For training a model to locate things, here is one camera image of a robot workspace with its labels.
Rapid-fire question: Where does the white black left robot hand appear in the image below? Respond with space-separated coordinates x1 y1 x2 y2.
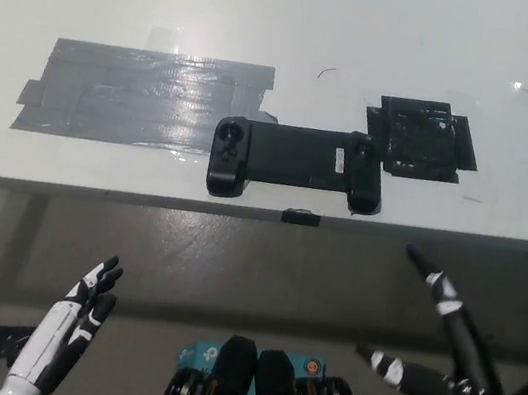
5 242 127 395

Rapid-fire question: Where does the teal router box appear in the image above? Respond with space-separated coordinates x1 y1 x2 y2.
170 333 330 395

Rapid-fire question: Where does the black game controller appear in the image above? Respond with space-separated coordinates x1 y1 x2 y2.
202 107 395 225

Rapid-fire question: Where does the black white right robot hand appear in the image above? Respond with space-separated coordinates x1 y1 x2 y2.
349 238 528 395

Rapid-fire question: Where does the black tape square patch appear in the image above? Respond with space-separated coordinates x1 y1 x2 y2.
355 88 490 190

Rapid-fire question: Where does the grey duct tape patch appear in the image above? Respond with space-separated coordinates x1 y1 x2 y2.
8 26 287 175

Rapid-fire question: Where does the small black tape strip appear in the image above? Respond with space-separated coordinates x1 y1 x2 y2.
280 205 323 230

